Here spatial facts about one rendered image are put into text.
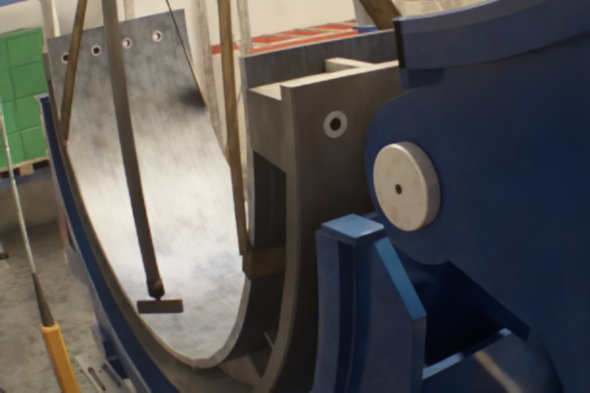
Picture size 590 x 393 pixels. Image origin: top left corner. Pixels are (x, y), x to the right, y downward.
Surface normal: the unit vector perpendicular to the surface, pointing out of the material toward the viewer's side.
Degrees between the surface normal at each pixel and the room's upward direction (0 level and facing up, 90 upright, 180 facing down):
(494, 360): 102
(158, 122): 65
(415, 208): 90
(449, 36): 90
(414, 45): 90
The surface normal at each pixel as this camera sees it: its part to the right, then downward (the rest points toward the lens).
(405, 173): -0.85, 0.23
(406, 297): 0.32, -0.50
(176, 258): 0.11, -0.80
